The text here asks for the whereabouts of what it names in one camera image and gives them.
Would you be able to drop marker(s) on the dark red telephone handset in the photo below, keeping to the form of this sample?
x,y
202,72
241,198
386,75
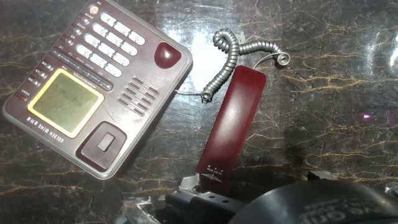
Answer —
x,y
233,124

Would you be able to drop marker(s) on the dark red telephone base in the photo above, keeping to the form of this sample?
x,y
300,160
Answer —
x,y
124,93

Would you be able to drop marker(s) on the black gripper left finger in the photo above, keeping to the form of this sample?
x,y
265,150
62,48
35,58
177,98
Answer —
x,y
202,208

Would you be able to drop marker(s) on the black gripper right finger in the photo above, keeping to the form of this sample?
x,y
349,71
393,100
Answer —
x,y
321,175

